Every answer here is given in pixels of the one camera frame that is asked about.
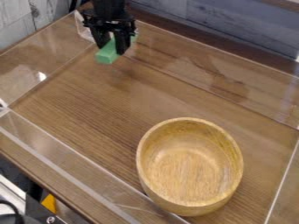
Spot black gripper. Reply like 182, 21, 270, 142
82, 0, 137, 55

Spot clear acrylic tray walls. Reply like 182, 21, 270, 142
0, 16, 299, 224

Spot green rectangular block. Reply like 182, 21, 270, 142
95, 33, 138, 65

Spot brown wooden bowl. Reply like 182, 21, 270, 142
135, 117, 245, 216

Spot black cable lower left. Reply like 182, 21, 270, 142
0, 199, 25, 224

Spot black device yellow sticker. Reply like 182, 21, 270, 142
25, 193, 90, 224

